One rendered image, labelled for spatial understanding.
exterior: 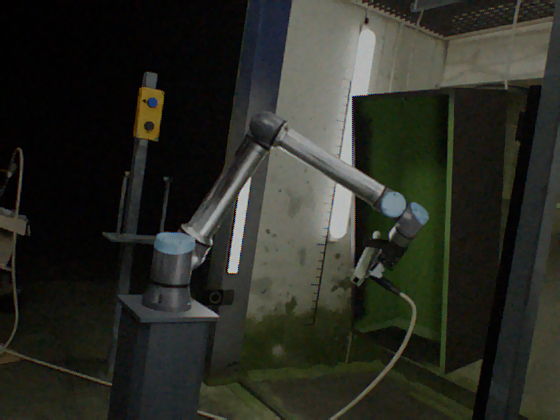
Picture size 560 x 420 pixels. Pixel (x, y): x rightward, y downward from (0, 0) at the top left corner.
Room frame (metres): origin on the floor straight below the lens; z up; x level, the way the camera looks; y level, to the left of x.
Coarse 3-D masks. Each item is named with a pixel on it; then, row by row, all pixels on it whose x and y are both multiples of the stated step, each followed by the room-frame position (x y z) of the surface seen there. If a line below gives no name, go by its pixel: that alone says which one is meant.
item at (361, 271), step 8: (376, 232) 2.55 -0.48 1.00; (368, 248) 2.35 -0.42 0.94; (368, 256) 2.29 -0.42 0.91; (360, 264) 2.21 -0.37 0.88; (368, 264) 2.24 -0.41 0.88; (352, 272) 2.16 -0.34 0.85; (360, 272) 2.15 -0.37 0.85; (368, 272) 2.19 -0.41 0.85; (352, 280) 2.14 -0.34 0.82; (360, 280) 2.13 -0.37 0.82; (376, 280) 2.22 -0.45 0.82; (384, 280) 2.21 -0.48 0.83; (392, 288) 2.21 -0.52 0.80
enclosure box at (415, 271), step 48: (384, 96) 2.39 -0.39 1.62; (432, 96) 2.60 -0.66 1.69; (480, 96) 2.17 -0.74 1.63; (384, 144) 2.72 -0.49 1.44; (432, 144) 2.63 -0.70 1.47; (480, 144) 2.20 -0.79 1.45; (432, 192) 2.65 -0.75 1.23; (480, 192) 2.23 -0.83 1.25; (432, 240) 2.67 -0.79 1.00; (480, 240) 2.27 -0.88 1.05; (384, 288) 2.82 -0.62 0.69; (432, 288) 2.69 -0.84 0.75; (480, 288) 2.30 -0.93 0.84; (384, 336) 2.64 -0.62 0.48; (432, 336) 2.63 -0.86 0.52; (480, 336) 2.34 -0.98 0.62
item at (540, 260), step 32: (544, 96) 1.07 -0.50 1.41; (544, 128) 1.06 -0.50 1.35; (544, 160) 1.05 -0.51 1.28; (544, 192) 1.04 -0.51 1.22; (544, 224) 1.05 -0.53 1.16; (544, 256) 1.06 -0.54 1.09; (512, 288) 1.07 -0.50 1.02; (512, 320) 1.06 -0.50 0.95; (512, 352) 1.05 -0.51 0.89; (512, 384) 1.04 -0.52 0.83; (512, 416) 1.05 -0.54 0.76
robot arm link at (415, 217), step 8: (408, 208) 2.07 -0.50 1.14; (416, 208) 2.06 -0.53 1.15; (408, 216) 2.06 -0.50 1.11; (416, 216) 2.05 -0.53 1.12; (424, 216) 2.05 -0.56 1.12; (400, 224) 2.10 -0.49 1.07; (408, 224) 2.07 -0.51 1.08; (416, 224) 2.06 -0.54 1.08; (424, 224) 2.08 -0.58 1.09; (400, 232) 2.10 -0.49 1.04; (408, 232) 2.08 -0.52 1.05; (416, 232) 2.09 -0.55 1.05
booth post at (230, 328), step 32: (256, 0) 2.92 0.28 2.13; (288, 0) 2.94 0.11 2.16; (256, 32) 2.87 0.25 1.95; (256, 64) 2.86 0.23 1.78; (256, 96) 2.88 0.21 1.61; (256, 192) 2.92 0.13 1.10; (224, 224) 2.91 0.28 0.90; (256, 224) 2.94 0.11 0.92; (224, 256) 2.87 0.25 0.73; (224, 288) 2.86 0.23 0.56; (224, 320) 2.88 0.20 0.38; (224, 352) 2.89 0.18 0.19; (224, 384) 2.91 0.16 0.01
